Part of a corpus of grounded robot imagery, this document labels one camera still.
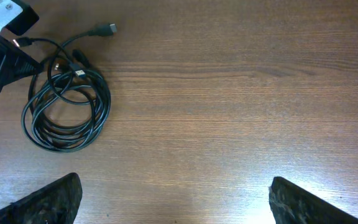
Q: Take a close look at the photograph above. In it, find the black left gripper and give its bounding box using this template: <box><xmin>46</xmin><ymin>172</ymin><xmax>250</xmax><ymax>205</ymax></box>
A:
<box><xmin>0</xmin><ymin>0</ymin><xmax>45</xmax><ymax>95</ymax></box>

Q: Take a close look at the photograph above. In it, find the black HDMI cable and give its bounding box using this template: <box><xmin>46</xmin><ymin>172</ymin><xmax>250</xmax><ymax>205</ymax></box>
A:
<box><xmin>12</xmin><ymin>23</ymin><xmax>118</xmax><ymax>153</ymax></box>

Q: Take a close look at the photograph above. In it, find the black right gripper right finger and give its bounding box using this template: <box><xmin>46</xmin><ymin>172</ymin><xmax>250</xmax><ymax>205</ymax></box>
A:
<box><xmin>268</xmin><ymin>177</ymin><xmax>358</xmax><ymax>224</ymax></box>

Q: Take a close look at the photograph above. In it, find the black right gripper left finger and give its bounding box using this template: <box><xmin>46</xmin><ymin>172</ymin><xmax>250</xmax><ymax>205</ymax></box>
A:
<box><xmin>0</xmin><ymin>172</ymin><xmax>83</xmax><ymax>224</ymax></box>

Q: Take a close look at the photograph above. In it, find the black USB cable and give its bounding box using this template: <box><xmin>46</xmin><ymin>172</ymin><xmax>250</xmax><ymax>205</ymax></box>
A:
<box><xmin>47</xmin><ymin>48</ymin><xmax>105</xmax><ymax>106</ymax></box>

